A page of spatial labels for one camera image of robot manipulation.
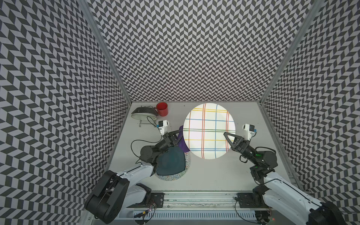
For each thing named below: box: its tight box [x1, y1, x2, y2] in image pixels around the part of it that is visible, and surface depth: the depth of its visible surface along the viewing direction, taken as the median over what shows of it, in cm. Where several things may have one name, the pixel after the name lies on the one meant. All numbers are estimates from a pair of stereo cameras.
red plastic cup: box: [156, 101, 169, 117], surface depth 107 cm
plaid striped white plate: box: [183, 102, 236, 160], surface depth 62 cm
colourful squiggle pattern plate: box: [156, 152, 192, 182], surface depth 83 cm
